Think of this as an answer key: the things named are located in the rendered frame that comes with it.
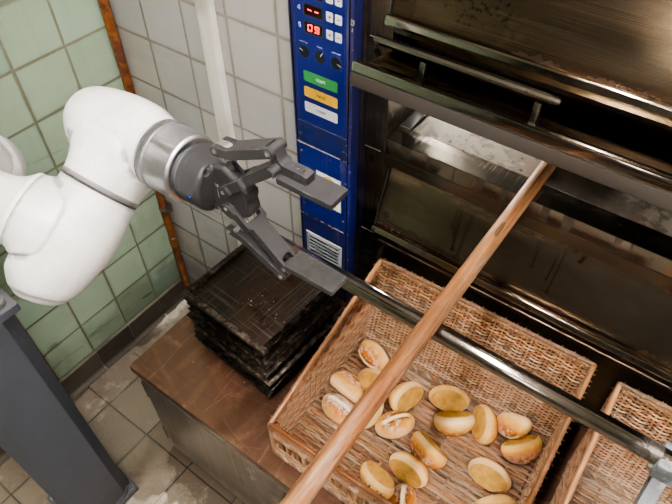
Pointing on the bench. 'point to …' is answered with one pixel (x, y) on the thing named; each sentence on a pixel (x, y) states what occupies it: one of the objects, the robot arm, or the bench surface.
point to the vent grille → (324, 248)
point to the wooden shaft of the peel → (412, 346)
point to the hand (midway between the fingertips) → (331, 242)
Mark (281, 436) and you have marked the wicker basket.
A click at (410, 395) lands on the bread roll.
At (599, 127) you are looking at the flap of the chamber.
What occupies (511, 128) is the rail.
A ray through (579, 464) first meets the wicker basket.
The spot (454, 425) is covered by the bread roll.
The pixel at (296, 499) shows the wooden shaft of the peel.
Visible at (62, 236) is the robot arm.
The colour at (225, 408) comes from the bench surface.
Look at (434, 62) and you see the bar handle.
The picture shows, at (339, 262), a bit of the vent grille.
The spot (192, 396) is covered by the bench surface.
